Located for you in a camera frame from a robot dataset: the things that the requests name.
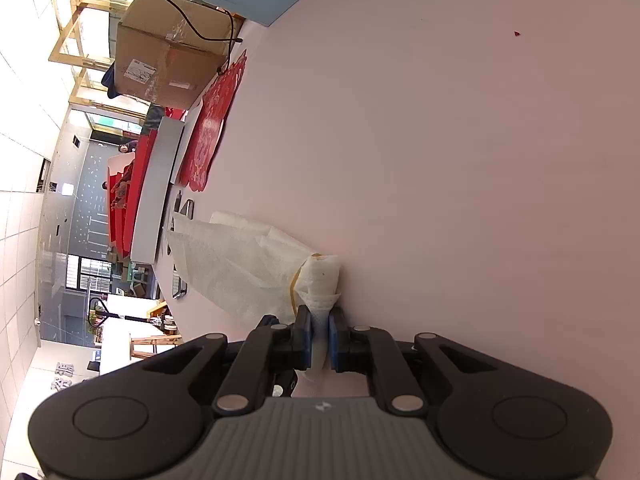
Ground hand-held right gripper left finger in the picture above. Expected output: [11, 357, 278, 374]
[135, 305, 315, 416]

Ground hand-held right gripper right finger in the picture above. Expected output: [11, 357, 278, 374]
[327, 306, 501, 416]

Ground yellow rubber band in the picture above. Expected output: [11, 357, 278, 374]
[288, 264, 307, 312]

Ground wooden stool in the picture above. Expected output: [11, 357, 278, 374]
[129, 332, 182, 362]

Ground pallet jack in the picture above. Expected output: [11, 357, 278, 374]
[86, 297, 168, 332]

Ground grey flat board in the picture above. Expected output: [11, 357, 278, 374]
[131, 116, 186, 264]

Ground red flat boxes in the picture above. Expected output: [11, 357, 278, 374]
[104, 129, 162, 257]

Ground red paper cutout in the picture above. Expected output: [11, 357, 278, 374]
[177, 50, 249, 194]

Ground blue cloth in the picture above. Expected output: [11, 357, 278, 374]
[101, 61, 122, 100]

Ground brown cardboard box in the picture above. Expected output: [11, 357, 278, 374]
[114, 0, 247, 111]

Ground black cable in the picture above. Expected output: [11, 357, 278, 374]
[149, 0, 245, 77]

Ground wooden frame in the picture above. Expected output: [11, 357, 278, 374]
[47, 0, 151, 107]

